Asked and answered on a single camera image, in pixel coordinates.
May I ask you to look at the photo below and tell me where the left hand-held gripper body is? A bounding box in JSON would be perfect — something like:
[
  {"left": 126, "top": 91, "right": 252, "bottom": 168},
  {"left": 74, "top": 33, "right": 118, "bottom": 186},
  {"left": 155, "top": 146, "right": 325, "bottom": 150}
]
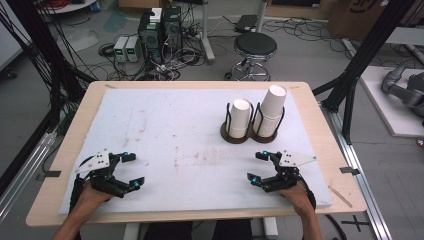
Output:
[{"left": 73, "top": 149, "right": 128, "bottom": 198}]

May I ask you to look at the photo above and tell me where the person's left hand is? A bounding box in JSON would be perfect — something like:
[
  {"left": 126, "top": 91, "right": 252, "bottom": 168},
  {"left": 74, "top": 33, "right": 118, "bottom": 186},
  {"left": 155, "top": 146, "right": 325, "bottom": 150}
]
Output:
[{"left": 71, "top": 181, "right": 113, "bottom": 218}]

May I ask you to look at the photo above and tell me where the thin wooden stick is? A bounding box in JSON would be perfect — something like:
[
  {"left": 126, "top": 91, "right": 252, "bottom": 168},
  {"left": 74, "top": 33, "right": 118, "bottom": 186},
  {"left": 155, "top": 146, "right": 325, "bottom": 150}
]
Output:
[{"left": 328, "top": 184, "right": 354, "bottom": 209}]

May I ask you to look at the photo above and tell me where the brown cardboard box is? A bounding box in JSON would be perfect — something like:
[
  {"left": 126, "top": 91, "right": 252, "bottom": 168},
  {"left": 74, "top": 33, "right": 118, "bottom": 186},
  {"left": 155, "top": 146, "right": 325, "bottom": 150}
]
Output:
[{"left": 328, "top": 0, "right": 418, "bottom": 42}]

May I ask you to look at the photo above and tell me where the black computer tower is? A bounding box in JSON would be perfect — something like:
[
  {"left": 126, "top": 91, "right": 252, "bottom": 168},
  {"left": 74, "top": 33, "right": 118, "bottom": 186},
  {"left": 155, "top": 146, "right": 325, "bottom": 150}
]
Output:
[
  {"left": 163, "top": 6, "right": 184, "bottom": 55},
  {"left": 138, "top": 13, "right": 165, "bottom": 65}
]

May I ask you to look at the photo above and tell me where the tangle of floor cables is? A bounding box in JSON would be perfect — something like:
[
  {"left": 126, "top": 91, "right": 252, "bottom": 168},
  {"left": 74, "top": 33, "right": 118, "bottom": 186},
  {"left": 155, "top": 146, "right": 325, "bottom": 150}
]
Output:
[{"left": 96, "top": 42, "right": 205, "bottom": 82}]

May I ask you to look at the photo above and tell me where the grey desk leg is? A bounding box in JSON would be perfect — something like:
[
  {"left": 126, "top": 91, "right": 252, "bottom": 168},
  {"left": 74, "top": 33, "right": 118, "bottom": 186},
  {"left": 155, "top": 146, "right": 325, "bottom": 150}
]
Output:
[{"left": 199, "top": 0, "right": 216, "bottom": 65}]

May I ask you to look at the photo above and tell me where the flat black device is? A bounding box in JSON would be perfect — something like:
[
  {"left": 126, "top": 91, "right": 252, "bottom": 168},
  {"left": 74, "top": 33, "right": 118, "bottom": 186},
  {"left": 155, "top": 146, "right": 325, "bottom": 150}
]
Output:
[{"left": 234, "top": 14, "right": 259, "bottom": 34}]

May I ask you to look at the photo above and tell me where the white box on tower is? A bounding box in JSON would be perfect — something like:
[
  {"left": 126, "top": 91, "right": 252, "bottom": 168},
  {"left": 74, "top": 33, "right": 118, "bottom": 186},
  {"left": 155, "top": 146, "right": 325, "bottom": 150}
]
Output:
[{"left": 149, "top": 7, "right": 164, "bottom": 24}]

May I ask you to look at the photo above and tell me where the black wire cup holder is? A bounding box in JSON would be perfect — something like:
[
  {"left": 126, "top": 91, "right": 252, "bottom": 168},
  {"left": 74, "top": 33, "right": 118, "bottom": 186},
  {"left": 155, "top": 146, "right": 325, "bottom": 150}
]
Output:
[
  {"left": 250, "top": 102, "right": 286, "bottom": 144},
  {"left": 220, "top": 102, "right": 255, "bottom": 145}
]

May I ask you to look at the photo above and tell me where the aluminium floor rail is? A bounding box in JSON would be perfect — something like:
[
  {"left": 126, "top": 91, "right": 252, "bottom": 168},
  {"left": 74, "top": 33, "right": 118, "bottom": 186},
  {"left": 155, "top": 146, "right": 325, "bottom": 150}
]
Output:
[
  {"left": 0, "top": 131, "right": 58, "bottom": 224},
  {"left": 319, "top": 102, "right": 394, "bottom": 240}
]

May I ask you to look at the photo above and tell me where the person's right hand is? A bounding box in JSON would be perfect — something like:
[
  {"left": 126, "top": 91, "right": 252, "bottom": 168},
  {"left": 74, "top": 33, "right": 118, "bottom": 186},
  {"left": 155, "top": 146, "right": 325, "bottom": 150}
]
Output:
[{"left": 280, "top": 182, "right": 317, "bottom": 218}]

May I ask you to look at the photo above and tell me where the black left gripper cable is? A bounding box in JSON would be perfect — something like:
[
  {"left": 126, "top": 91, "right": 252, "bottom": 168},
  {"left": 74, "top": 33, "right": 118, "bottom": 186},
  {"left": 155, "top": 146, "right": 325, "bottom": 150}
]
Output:
[{"left": 68, "top": 175, "right": 85, "bottom": 214}]

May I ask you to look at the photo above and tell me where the grey bench power supply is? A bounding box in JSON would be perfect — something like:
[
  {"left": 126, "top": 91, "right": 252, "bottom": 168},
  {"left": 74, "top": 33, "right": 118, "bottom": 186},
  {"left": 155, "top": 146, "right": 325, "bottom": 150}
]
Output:
[
  {"left": 113, "top": 35, "right": 129, "bottom": 63},
  {"left": 125, "top": 35, "right": 141, "bottom": 63}
]

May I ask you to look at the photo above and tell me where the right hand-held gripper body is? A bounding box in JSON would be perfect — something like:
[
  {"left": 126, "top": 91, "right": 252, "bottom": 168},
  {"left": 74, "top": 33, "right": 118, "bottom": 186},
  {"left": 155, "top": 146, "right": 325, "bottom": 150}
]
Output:
[{"left": 261, "top": 149, "right": 317, "bottom": 194}]

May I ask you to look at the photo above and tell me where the light wooden table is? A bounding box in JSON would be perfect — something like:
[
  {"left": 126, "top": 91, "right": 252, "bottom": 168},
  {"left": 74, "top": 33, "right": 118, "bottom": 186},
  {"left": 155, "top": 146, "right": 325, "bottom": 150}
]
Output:
[{"left": 25, "top": 80, "right": 368, "bottom": 228}]

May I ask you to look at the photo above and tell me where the black metal frame post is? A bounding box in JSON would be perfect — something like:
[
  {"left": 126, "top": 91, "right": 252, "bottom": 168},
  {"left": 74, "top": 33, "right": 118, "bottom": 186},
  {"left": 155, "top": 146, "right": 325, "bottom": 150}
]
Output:
[
  {"left": 0, "top": 0, "right": 88, "bottom": 198},
  {"left": 312, "top": 0, "right": 418, "bottom": 145}
]

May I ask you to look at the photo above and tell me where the black round stool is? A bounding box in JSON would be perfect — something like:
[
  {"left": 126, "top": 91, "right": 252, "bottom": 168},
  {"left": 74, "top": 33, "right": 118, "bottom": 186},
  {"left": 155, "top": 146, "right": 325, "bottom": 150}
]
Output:
[{"left": 224, "top": 32, "right": 278, "bottom": 82}]

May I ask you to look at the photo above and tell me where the white foam mat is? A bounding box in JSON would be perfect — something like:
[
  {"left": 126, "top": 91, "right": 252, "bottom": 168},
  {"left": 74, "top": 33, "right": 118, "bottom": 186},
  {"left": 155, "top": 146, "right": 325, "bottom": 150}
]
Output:
[{"left": 58, "top": 88, "right": 334, "bottom": 215}]

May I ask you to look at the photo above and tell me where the tall stack of paper cups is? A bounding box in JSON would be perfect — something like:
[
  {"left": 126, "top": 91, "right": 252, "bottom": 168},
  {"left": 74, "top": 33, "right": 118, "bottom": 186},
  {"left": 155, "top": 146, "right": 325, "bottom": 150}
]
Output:
[{"left": 253, "top": 85, "right": 288, "bottom": 138}]

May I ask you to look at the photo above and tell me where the white floor platform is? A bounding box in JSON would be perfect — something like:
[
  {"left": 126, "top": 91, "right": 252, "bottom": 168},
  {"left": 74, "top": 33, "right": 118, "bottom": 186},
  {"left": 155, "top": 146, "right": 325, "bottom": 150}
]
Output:
[{"left": 359, "top": 65, "right": 424, "bottom": 138}]

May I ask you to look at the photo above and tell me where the short stack of paper cups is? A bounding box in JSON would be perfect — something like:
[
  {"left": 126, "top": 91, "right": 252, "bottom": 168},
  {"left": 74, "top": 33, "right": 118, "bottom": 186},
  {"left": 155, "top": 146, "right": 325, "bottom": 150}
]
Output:
[{"left": 225, "top": 98, "right": 253, "bottom": 139}]

